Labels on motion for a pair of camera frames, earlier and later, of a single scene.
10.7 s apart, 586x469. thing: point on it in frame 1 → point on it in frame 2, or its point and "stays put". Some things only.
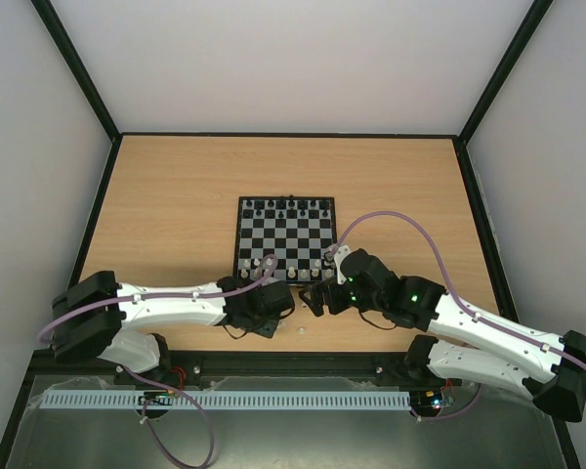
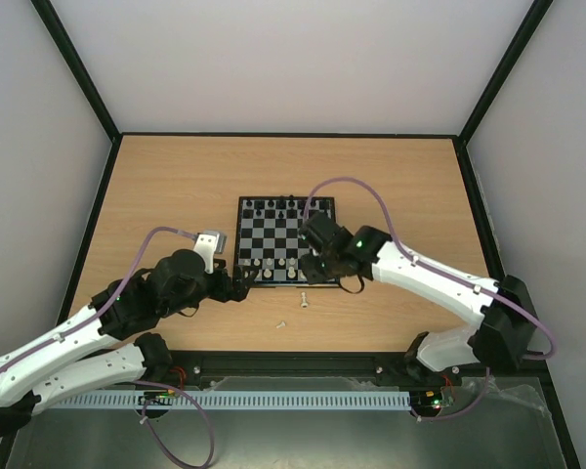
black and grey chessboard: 298,230 stays put
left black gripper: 268,329 → 240,289
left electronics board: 157,397 stays put
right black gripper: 323,297 → 315,269
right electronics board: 431,399 stays put
